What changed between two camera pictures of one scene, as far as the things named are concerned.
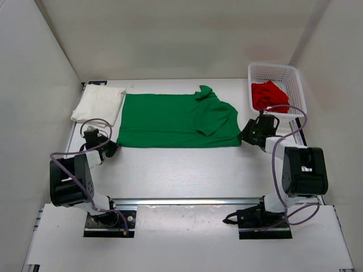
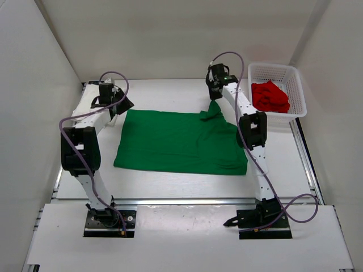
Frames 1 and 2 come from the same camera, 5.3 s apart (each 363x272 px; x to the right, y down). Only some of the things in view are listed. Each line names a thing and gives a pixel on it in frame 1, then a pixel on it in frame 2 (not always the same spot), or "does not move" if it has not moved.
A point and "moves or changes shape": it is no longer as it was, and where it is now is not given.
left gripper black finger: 110,148 → 124,105
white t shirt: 98,101 does not move
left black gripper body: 104,139 → 119,95
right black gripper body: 259,132 → 212,85
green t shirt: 180,120 moves or changes shape
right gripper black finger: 248,132 → 215,91
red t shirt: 266,94 does not move
